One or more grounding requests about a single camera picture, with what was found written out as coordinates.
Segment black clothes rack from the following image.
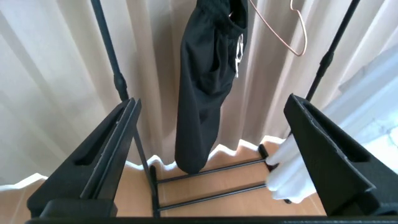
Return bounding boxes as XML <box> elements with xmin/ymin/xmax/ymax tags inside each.
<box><xmin>90</xmin><ymin>0</ymin><xmax>361</xmax><ymax>218</ymax></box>

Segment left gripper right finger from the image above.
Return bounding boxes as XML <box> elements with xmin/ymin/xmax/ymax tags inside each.
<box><xmin>283</xmin><ymin>93</ymin><xmax>398</xmax><ymax>217</ymax></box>

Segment pink clothes hanger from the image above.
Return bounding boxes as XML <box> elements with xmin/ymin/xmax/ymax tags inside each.
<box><xmin>248</xmin><ymin>0</ymin><xmax>308</xmax><ymax>57</ymax></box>

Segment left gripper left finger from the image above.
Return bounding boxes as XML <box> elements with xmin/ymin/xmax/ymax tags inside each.
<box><xmin>27</xmin><ymin>98</ymin><xmax>142</xmax><ymax>218</ymax></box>

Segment black garment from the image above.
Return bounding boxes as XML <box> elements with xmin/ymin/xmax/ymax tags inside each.
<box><xmin>174</xmin><ymin>0</ymin><xmax>249</xmax><ymax>175</ymax></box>

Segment white garment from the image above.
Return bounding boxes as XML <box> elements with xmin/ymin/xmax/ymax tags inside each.
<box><xmin>266</xmin><ymin>46</ymin><xmax>398</xmax><ymax>205</ymax></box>

